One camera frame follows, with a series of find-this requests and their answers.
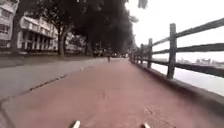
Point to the pale multi-storey building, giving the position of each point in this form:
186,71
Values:
35,35

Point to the grey concrete kerb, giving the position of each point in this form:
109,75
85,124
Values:
186,87

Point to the robot's own part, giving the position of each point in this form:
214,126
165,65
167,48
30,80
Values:
76,124
145,125

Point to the grey paved strip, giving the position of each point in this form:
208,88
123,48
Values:
30,75

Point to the pale water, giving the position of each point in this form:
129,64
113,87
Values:
203,79

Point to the dark wooden railing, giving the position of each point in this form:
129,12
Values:
172,50

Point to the red paved path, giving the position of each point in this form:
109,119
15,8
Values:
110,96

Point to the person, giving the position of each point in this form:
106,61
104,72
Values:
108,57

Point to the row of trees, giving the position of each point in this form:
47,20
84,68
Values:
96,23

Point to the distant buildings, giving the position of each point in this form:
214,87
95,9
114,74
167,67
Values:
201,61

